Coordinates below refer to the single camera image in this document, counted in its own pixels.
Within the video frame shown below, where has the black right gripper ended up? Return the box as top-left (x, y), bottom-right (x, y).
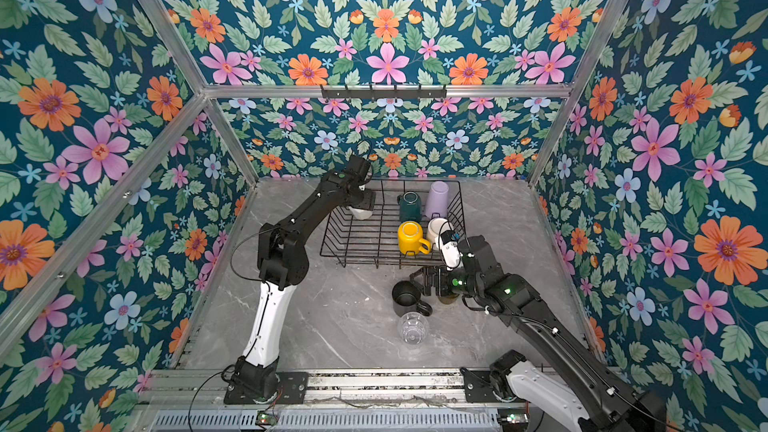
top-left (409, 264), bottom-right (484, 299)

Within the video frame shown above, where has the black mug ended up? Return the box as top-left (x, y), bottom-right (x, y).
top-left (391, 281), bottom-right (433, 317)

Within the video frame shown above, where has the green mug cream inside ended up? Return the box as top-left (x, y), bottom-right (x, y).
top-left (397, 191), bottom-right (422, 223)

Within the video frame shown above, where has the yellow mug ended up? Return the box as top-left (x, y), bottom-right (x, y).
top-left (397, 221), bottom-right (432, 256)

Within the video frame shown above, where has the white mug red inside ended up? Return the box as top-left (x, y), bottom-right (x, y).
top-left (425, 217), bottom-right (451, 249)

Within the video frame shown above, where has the lilac cup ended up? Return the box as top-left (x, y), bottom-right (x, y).
top-left (424, 181), bottom-right (450, 220)

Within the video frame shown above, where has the cream white mug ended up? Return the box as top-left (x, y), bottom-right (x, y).
top-left (348, 207), bottom-right (373, 220)

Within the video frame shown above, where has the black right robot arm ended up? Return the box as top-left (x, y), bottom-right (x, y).
top-left (409, 236), bottom-right (667, 431)

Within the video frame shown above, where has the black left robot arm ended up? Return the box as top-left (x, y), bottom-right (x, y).
top-left (222, 155), bottom-right (375, 405)

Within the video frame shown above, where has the olive glass cup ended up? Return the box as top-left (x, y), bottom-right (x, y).
top-left (438, 294), bottom-right (461, 305)

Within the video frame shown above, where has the clear glass cup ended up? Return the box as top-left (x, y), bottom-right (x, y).
top-left (398, 312), bottom-right (429, 345)

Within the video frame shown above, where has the black wire dish rack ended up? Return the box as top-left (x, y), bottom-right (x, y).
top-left (320, 179), bottom-right (466, 268)

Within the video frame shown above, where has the black hook rail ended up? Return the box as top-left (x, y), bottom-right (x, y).
top-left (320, 85), bottom-right (448, 101)

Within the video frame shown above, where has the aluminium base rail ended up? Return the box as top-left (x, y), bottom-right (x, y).
top-left (128, 368), bottom-right (543, 431)

